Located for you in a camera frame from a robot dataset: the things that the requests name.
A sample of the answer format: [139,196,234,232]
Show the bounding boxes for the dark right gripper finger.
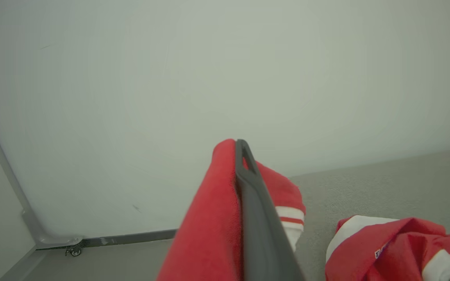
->
[235,139,305,281]

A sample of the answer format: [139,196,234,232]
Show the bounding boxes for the red garment striped cuffs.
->
[157,139,307,281]

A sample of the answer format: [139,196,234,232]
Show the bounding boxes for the red garment wide white band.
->
[325,215,450,281]

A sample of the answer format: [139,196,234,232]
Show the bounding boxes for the grey fabric sofa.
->
[287,146,450,281]

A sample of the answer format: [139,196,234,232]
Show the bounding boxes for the black baseboard strip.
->
[80,229,179,248]

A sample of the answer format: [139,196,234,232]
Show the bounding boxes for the grey metal corner frame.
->
[0,88,84,250]

